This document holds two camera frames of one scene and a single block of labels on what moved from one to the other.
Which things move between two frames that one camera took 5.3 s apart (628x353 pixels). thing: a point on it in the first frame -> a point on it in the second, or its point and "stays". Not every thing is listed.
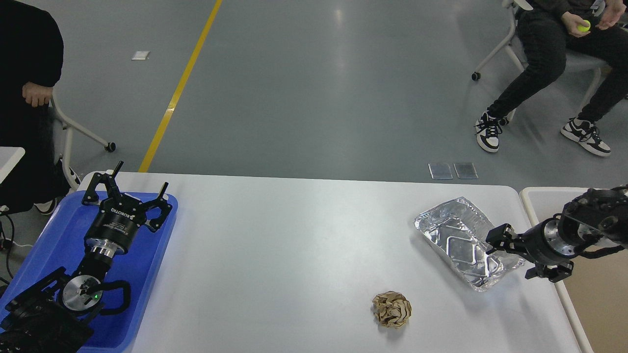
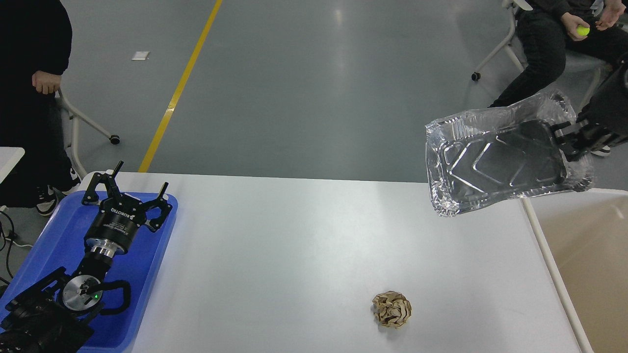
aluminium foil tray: (455, 231) -> (477, 157)
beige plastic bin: (596, 294) stays
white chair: (62, 129) -> (69, 117)
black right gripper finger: (554, 274) -> (575, 151)
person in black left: (31, 61) stays
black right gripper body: (533, 245) -> (609, 105)
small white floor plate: (140, 55) stays
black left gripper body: (115, 224) stays
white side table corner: (10, 157) stays
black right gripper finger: (505, 237) -> (564, 130)
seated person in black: (596, 30) stays
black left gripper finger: (165, 208) stays
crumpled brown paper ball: (392, 309) stays
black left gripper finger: (91, 197) stays
